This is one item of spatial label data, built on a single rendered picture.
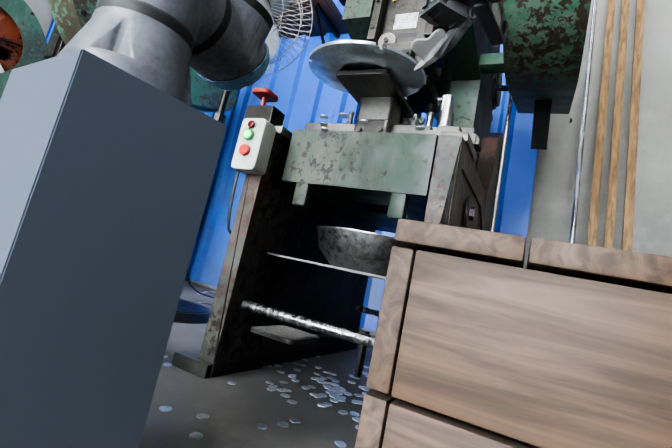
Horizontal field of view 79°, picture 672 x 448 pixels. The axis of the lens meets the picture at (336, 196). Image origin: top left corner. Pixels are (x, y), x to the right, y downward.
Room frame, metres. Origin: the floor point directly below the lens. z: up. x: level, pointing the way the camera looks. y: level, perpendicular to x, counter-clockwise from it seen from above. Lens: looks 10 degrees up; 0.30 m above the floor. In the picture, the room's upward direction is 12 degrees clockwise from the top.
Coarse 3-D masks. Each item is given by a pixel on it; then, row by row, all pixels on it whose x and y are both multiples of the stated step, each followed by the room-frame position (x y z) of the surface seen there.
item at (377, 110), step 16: (352, 80) 0.95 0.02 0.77; (368, 80) 0.93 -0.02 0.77; (384, 80) 0.91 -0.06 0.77; (352, 96) 1.04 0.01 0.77; (368, 96) 1.02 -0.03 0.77; (384, 96) 1.00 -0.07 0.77; (400, 96) 0.98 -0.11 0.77; (368, 112) 1.02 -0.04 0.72; (384, 112) 1.00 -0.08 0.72; (400, 112) 1.05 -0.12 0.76; (368, 128) 1.01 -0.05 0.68; (384, 128) 0.99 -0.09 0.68
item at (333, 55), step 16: (320, 48) 0.84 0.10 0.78; (336, 48) 0.83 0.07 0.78; (352, 48) 0.81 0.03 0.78; (368, 48) 0.80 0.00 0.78; (384, 48) 0.79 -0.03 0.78; (320, 64) 0.92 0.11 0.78; (336, 64) 0.90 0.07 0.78; (352, 64) 0.90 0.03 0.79; (368, 64) 0.89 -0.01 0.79; (384, 64) 0.86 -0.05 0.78; (400, 64) 0.84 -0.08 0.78; (416, 64) 0.83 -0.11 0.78; (336, 80) 1.00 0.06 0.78; (400, 80) 0.92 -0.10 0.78; (416, 80) 0.91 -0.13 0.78
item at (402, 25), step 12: (396, 0) 1.12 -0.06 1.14; (408, 0) 1.10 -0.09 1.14; (420, 0) 1.08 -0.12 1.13; (396, 12) 1.11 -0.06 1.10; (408, 12) 1.10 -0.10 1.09; (420, 12) 1.08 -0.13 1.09; (384, 24) 1.13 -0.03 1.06; (396, 24) 1.11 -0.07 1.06; (408, 24) 1.09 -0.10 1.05; (420, 24) 1.07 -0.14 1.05; (384, 36) 1.11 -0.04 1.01; (396, 36) 1.11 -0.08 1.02; (408, 36) 1.09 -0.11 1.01; (420, 36) 1.07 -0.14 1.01; (396, 48) 1.07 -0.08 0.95; (408, 48) 1.05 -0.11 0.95; (432, 72) 1.16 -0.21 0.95
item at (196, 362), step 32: (256, 192) 1.01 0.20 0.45; (288, 192) 1.13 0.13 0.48; (256, 224) 1.03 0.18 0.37; (288, 224) 1.16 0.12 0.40; (320, 224) 1.32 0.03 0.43; (352, 224) 1.54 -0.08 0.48; (256, 256) 1.06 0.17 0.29; (320, 256) 1.36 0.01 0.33; (224, 288) 1.02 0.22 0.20; (256, 288) 1.09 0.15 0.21; (288, 288) 1.23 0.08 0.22; (320, 288) 1.41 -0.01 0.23; (352, 288) 1.64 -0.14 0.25; (224, 320) 1.01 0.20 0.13; (256, 320) 1.12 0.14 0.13; (320, 320) 1.45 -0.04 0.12; (352, 320) 1.70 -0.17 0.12; (192, 352) 1.07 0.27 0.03; (224, 352) 1.03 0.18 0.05; (256, 352) 1.15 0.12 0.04; (288, 352) 1.30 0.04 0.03; (320, 352) 1.50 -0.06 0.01
